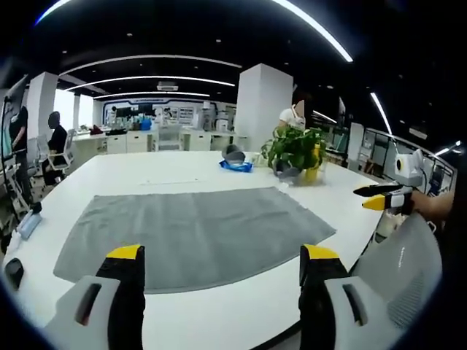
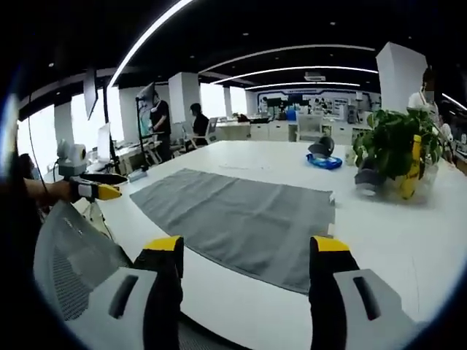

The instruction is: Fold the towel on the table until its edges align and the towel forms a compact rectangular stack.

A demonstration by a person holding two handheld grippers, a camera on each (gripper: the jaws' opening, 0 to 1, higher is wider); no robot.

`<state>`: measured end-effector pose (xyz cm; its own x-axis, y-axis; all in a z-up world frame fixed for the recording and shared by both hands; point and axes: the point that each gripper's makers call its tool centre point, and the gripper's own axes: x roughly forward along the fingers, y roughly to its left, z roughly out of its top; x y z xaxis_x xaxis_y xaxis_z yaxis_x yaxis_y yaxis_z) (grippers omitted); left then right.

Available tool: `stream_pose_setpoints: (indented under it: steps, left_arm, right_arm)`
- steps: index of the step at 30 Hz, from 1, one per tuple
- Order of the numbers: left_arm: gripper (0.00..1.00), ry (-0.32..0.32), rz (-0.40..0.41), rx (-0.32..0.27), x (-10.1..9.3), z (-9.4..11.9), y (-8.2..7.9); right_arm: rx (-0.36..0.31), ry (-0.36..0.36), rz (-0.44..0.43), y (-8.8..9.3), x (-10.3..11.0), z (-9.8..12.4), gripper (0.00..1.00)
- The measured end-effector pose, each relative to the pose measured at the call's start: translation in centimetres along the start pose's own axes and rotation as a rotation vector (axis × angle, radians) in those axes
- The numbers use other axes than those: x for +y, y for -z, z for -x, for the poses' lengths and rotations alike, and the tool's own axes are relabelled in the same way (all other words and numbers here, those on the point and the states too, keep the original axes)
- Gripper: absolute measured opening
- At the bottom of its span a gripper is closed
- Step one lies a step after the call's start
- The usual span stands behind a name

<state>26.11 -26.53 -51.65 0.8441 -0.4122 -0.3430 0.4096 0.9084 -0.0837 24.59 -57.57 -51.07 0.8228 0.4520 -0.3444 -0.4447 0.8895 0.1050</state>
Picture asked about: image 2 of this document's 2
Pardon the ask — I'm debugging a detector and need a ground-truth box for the grey mesh office chair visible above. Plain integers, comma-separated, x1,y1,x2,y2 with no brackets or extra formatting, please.
32,200,136,322

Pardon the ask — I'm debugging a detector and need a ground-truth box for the white office chair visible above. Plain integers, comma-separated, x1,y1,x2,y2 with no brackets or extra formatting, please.
204,117,220,144

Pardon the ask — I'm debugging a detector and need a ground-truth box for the grey cloth bundle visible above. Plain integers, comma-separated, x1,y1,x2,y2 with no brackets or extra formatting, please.
354,159,385,198

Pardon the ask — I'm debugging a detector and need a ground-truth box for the dark hanging monitor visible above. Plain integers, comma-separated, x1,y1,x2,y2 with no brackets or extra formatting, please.
82,69,99,122

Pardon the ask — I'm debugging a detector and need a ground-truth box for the blue wipes packet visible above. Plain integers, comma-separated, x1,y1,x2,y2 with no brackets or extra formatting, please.
305,152,344,171

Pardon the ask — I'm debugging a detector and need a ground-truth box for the white desk monitor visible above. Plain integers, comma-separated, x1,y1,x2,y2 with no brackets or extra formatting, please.
96,122,112,164

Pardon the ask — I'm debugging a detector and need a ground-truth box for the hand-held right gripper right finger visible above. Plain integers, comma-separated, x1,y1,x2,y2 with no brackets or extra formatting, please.
309,235,420,350

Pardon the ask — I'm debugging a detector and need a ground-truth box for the black cable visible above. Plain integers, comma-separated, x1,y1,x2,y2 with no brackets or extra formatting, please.
28,94,49,193

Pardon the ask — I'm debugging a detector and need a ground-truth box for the white table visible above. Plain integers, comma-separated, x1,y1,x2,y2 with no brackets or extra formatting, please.
43,139,467,350

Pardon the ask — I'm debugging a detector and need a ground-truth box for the grey towel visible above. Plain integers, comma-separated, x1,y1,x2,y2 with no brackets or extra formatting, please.
129,168,336,295

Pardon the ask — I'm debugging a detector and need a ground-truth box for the green potted plant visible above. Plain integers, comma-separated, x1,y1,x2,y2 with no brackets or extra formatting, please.
351,108,444,201

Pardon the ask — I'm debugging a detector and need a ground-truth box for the black light stand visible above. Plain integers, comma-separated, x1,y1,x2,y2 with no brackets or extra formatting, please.
135,81,158,171

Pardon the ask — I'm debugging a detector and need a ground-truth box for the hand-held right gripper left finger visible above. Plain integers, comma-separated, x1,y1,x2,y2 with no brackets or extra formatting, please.
63,235,185,350

